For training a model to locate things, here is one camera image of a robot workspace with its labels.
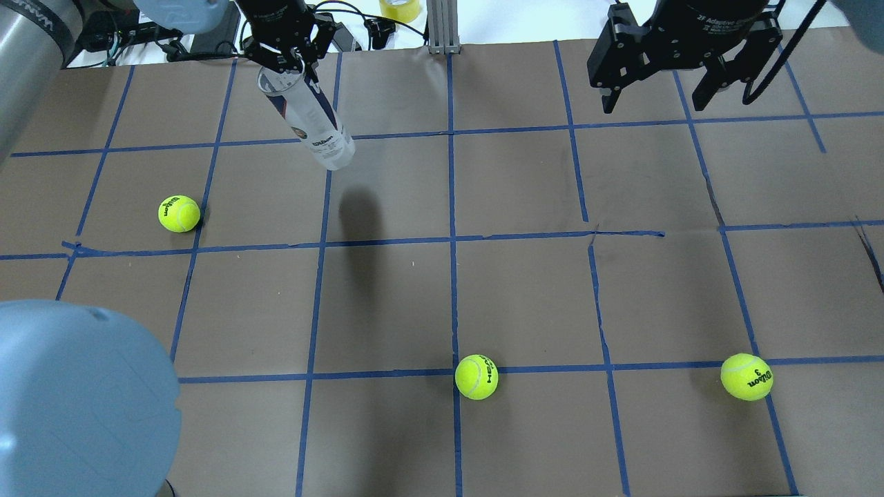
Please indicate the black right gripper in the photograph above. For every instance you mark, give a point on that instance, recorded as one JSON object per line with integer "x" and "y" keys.
{"x": 706, "y": 27}

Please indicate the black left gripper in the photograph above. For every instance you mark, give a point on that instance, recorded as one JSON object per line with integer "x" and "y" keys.
{"x": 274, "y": 15}

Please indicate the white tennis ball can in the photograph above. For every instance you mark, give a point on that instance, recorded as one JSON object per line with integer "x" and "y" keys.
{"x": 300, "y": 101}

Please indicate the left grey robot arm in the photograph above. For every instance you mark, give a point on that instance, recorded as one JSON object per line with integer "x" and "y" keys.
{"x": 88, "y": 394}

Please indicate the Wilson 3 tennis ball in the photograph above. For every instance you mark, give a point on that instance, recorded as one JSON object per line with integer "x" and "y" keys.
{"x": 179, "y": 214}

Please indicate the yellow tennis ball near base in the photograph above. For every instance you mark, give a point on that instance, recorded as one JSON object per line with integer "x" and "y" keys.
{"x": 746, "y": 377}

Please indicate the Head yellow tennis ball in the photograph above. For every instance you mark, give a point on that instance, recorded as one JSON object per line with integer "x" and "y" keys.
{"x": 476, "y": 377}

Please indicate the black laptop charger brick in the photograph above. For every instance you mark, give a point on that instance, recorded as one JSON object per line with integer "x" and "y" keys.
{"x": 220, "y": 42}

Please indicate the yellow tape roll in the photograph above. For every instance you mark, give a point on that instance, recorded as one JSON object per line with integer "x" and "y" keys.
{"x": 404, "y": 11}

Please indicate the aluminium frame post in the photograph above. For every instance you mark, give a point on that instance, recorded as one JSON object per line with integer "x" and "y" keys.
{"x": 441, "y": 26}

